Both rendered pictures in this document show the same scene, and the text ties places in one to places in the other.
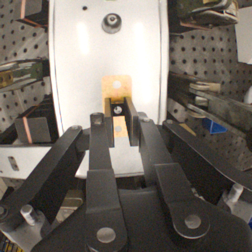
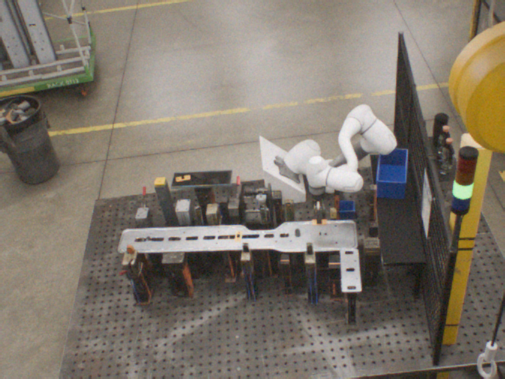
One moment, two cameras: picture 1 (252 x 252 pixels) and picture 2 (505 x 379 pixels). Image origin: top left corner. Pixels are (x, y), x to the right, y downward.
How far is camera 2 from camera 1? 323 cm
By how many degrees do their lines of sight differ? 51
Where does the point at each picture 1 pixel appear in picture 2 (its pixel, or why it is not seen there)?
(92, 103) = (323, 239)
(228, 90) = (328, 206)
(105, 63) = (309, 235)
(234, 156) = not seen: hidden behind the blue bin
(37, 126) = (332, 259)
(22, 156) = (345, 264)
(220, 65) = (311, 213)
